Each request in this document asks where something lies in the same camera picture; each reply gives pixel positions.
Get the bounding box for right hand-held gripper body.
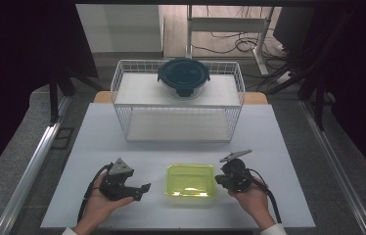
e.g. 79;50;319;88
219;149;253;194

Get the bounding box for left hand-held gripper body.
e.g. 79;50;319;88
99;158;135;202

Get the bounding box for yellow-green rectangular container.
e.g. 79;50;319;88
164;163;218;207

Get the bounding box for white wire rack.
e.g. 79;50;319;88
110;59;247;144

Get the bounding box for round container with dark lid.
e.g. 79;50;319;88
157;57;210;101

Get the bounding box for person's left hand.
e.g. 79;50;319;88
81;174;135;229

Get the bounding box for person's right hand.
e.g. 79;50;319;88
229;177;277;231

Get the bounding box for light wooden table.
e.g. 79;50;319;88
93;90;269;106

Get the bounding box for black metal stand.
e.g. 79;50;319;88
48;63;105;126
297;65;337;131

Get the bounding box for white power strip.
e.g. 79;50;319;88
275;70;294;86

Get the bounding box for white cabinet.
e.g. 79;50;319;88
75;3;165;55

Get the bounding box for dark curtain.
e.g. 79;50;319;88
297;6;366;182
0;0;99;190

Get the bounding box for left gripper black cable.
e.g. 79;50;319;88
76;163;114;223

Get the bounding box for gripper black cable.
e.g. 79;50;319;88
248;168;283;224
76;163;114;223

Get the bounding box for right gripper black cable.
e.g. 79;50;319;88
248;168;283;224

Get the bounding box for aluminium rail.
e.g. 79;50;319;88
299;99;366;235
0;96;71;235

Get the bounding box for black floor cables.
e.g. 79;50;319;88
192;5;302;96

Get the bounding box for white desk frame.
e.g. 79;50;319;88
185;4;275;76

